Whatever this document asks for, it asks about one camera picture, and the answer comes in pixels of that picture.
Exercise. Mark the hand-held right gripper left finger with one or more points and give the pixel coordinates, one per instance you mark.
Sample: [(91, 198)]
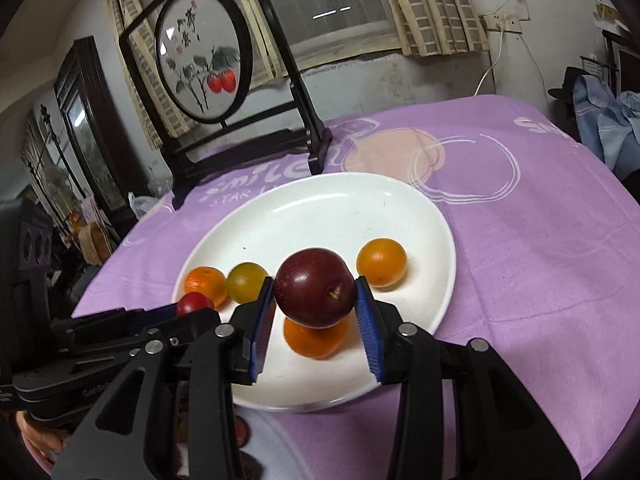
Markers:
[(261, 332)]

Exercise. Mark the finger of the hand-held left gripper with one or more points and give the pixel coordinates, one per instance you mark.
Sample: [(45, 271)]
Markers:
[(192, 321), (125, 321)]

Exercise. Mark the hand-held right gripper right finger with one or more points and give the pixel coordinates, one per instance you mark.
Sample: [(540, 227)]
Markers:
[(369, 332)]

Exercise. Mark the red cherry tomato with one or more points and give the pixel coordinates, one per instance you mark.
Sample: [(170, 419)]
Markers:
[(192, 302), (242, 431)]

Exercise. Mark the dark red plum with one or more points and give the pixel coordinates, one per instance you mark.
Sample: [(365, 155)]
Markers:
[(312, 287)]

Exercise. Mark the white plate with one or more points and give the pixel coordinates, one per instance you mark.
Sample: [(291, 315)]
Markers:
[(325, 210)]

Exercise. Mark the small orange tangerine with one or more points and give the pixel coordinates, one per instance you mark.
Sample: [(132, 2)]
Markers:
[(202, 282)]

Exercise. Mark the green yellow tomato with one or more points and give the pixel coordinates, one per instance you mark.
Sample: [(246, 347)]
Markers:
[(245, 280)]

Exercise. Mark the clear plastic bag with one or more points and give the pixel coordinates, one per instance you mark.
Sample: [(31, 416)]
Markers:
[(141, 205)]

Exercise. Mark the purple printed tablecloth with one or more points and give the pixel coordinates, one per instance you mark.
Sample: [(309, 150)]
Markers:
[(525, 260)]

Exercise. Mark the dark wooden mirror cabinet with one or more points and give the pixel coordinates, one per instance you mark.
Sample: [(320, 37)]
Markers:
[(80, 125)]

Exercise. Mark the checkered curtain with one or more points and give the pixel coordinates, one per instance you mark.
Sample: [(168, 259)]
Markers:
[(150, 105), (440, 10)]

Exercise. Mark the black framed round painting screen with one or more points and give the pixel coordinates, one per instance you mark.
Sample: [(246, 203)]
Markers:
[(200, 45)]

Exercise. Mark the blue cloth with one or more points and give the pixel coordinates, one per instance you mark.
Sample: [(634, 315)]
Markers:
[(600, 120)]

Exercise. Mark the black hat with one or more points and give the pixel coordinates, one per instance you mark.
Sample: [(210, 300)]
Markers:
[(567, 85)]

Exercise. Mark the window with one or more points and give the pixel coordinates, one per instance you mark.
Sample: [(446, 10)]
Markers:
[(320, 0)]

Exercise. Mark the white wall outlet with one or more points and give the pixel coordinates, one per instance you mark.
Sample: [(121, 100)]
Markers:
[(500, 22)]

